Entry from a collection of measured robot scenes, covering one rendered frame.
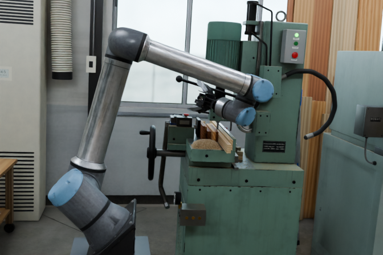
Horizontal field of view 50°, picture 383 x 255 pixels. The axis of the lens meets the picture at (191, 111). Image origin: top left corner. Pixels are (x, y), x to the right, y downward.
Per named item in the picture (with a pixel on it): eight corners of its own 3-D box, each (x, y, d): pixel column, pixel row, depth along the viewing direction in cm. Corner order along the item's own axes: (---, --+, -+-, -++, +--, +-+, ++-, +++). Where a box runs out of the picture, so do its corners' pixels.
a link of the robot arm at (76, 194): (76, 235, 148) (40, 201, 144) (81, 217, 164) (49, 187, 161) (107, 205, 148) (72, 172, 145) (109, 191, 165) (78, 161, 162)
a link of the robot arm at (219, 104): (237, 101, 185) (229, 121, 186) (228, 98, 189) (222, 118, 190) (225, 98, 179) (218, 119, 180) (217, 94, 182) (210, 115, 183)
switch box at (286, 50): (279, 62, 204) (282, 29, 201) (298, 63, 205) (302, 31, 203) (283, 62, 198) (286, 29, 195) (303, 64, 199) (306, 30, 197)
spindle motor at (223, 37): (201, 81, 221) (205, 22, 217) (233, 82, 223) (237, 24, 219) (206, 83, 204) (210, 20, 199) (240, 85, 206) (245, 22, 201)
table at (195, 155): (164, 134, 249) (164, 124, 248) (214, 136, 252) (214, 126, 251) (170, 161, 189) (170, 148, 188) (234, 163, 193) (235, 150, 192)
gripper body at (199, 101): (197, 89, 189) (216, 96, 181) (208, 91, 196) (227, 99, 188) (192, 104, 190) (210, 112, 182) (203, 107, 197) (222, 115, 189)
